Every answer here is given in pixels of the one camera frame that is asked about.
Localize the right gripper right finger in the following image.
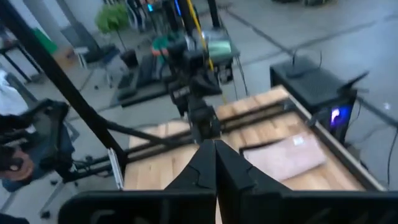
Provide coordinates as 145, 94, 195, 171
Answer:
215, 139, 398, 224

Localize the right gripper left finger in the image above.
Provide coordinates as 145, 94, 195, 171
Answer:
58, 139, 218, 224

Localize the folded beige cloth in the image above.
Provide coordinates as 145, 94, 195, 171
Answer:
242, 132, 327, 183

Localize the black computer tower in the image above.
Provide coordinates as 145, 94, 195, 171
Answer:
269, 55, 358, 146

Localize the tall potted green plant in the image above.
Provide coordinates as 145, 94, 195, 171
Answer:
94, 2, 140, 68

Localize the black wifi antenna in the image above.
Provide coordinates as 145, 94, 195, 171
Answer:
337, 70, 370, 93

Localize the green box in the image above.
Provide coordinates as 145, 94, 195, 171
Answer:
30, 27, 59, 56

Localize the person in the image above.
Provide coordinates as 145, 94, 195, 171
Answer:
0, 70, 75, 192

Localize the yellow cable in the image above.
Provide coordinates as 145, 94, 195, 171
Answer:
185, 0, 228, 105

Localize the black aluminium table frame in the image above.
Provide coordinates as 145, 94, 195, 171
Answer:
0, 0, 388, 191

